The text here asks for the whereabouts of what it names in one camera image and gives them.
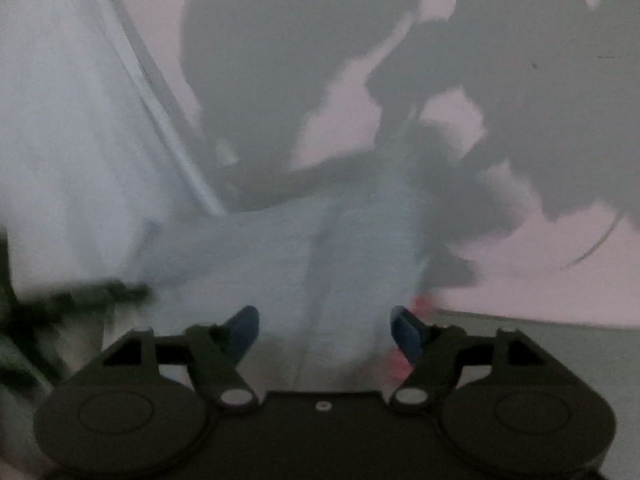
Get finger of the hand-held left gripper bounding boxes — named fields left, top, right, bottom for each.
left=20, top=280, right=153, bottom=313

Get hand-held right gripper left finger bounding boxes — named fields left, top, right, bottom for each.
left=102, top=305, right=261, bottom=411

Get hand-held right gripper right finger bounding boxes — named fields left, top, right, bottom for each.
left=390, top=305, right=546, bottom=413

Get light grey garment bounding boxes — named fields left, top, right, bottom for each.
left=115, top=120, right=481, bottom=396

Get white cloth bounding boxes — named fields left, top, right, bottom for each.
left=0, top=0, right=228, bottom=480

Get grey-green bed sheet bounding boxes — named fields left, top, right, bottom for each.
left=435, top=310, right=640, bottom=461

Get carrot printed white blanket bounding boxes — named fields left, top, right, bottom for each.
left=102, top=0, right=640, bottom=331

